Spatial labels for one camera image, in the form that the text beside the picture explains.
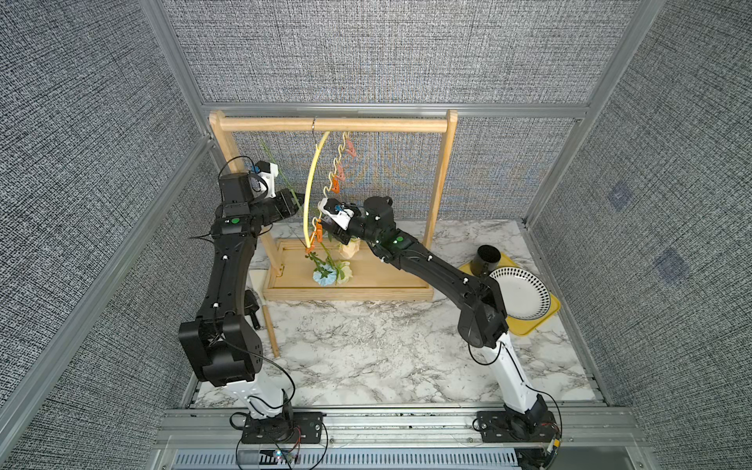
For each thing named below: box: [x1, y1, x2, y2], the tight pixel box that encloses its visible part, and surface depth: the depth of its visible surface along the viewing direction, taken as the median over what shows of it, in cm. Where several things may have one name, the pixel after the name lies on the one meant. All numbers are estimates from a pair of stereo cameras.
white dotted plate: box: [489, 266, 552, 321], surface depth 99 cm
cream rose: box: [337, 236, 361, 260], surface depth 90 cm
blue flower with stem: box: [304, 251, 337, 287], surface depth 94 cm
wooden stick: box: [262, 304, 281, 359], surface depth 92 cm
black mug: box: [470, 244, 502, 278], surface depth 100 cm
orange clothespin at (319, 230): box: [315, 218, 324, 243], surface depth 78 cm
